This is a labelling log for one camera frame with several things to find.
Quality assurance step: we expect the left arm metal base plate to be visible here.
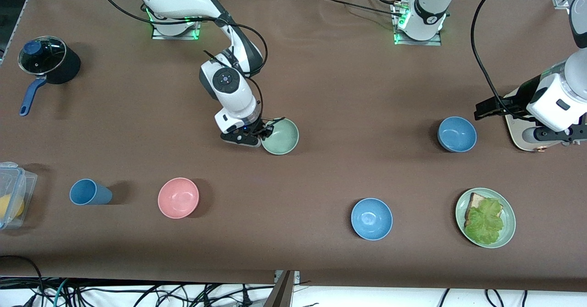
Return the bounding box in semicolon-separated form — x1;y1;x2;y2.
393;2;443;46

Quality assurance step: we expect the pale green bowl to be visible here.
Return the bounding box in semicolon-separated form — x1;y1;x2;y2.
260;118;299;155

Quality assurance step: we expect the black pot with blue handle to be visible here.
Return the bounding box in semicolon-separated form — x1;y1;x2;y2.
18;39;82;116

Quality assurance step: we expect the blue bowl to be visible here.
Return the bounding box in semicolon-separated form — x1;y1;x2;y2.
437;116;477;153
351;198;393;241

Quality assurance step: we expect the clear plastic container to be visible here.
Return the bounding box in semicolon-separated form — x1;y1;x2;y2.
0;162;38;230

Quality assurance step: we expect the cream toaster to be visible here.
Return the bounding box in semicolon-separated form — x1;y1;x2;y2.
504;89;555;153

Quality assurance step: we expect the green lettuce leaf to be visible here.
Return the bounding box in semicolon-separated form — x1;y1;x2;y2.
464;198;505;246

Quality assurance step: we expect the yellow fruit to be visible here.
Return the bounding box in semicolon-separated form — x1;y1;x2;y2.
0;195;24;220

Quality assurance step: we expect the toast slice with white crumb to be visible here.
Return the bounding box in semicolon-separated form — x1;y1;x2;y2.
465;192;504;227

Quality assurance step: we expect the blue cup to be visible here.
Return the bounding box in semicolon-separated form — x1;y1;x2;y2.
69;179;113;206

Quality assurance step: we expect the teal floor cable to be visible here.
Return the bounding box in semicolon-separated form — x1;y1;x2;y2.
53;277;70;307

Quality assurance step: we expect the dark metal bar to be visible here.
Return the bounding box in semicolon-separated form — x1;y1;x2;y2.
264;270;295;307

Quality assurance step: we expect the black looping floor cable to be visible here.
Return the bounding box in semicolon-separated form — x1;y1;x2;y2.
0;255;45;307

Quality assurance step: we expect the pink bowl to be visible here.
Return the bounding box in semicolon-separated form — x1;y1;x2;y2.
157;177;200;219

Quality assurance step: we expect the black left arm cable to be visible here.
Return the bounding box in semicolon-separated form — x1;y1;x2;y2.
471;0;526;115

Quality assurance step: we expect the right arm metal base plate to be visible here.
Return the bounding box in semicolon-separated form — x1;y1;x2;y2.
151;16;201;40

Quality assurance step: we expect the glass lid with blue knob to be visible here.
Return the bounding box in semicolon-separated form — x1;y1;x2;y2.
17;36;67;75

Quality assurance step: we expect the black cable on table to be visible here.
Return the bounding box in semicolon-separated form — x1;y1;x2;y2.
312;0;406;16

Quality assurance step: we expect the pale green plate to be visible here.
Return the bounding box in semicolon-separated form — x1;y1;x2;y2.
455;188;516;249

